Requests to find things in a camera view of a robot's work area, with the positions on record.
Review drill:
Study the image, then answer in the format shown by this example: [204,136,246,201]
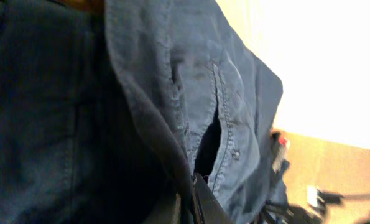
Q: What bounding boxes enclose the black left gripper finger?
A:
[192,173,233,224]

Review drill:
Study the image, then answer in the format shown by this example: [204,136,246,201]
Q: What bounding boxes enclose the navy blue shorts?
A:
[0,1,287,223]

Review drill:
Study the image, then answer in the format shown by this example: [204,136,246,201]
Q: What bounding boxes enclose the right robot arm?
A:
[259,186,370,224]

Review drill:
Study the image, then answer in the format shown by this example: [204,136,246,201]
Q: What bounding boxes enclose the pile of folded clothes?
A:
[270,131,291,173]

